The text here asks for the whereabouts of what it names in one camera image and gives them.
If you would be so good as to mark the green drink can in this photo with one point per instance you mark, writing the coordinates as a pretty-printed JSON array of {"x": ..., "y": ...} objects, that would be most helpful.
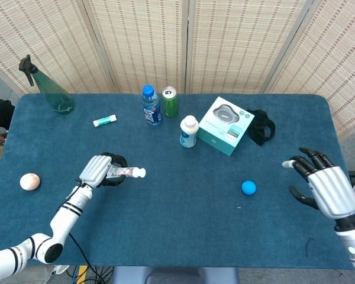
[{"x": 170, "y": 105}]

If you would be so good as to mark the teal speaker product box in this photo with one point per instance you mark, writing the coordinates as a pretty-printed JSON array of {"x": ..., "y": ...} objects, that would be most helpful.
[{"x": 222, "y": 127}]

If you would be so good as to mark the woven bamboo folding screen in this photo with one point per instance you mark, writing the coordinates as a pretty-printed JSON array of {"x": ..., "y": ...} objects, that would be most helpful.
[{"x": 239, "y": 44}]

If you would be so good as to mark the small tube white cap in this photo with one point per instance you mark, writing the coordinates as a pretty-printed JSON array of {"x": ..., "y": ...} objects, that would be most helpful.
[{"x": 131, "y": 172}]

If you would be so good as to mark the beige peach ball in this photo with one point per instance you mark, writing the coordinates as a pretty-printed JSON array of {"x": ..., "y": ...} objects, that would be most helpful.
[{"x": 29, "y": 181}]

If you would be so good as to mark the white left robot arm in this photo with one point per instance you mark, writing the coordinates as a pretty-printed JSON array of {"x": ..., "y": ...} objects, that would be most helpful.
[{"x": 62, "y": 219}]

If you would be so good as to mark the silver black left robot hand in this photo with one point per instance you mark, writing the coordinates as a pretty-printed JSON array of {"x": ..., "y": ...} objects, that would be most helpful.
[{"x": 94, "y": 170}]

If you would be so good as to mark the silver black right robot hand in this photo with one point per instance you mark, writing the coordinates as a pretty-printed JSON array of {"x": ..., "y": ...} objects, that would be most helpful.
[{"x": 332, "y": 189}]

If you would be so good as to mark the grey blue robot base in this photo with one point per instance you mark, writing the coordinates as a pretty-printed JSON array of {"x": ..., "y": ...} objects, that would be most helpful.
[{"x": 174, "y": 276}]

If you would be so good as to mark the white milk drink bottle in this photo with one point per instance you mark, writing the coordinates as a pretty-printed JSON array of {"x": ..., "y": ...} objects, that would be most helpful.
[{"x": 188, "y": 133}]

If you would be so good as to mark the blue foam ball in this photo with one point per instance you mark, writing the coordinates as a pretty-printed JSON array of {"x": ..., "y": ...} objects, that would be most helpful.
[{"x": 248, "y": 187}]

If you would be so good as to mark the green glass spray bottle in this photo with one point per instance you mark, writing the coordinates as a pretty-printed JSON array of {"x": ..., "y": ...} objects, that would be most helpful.
[{"x": 54, "y": 94}]

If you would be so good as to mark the white sneaker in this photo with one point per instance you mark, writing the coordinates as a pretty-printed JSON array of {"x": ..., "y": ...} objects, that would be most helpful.
[{"x": 60, "y": 269}]

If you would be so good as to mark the white green glue stick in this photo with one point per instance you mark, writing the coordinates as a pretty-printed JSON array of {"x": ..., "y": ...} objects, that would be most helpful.
[{"x": 104, "y": 120}]

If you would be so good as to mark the blue sports drink bottle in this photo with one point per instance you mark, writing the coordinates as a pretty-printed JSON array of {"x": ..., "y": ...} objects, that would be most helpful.
[{"x": 151, "y": 111}]

